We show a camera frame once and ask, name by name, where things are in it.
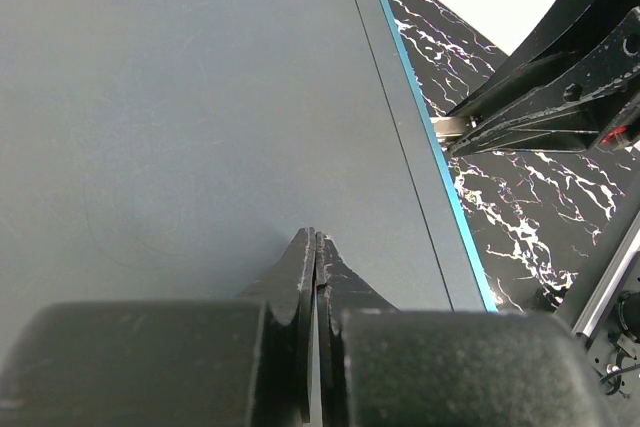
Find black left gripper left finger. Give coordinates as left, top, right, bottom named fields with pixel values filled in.
left=237, top=228, right=316, bottom=422

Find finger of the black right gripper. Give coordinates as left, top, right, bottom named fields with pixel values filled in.
left=448, top=0, right=639, bottom=117
left=447, top=7, right=639, bottom=157

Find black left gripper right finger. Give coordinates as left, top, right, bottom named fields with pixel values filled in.
left=315, top=232, right=398, bottom=426

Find dark grey network switch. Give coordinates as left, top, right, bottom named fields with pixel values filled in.
left=0, top=0, right=499, bottom=427

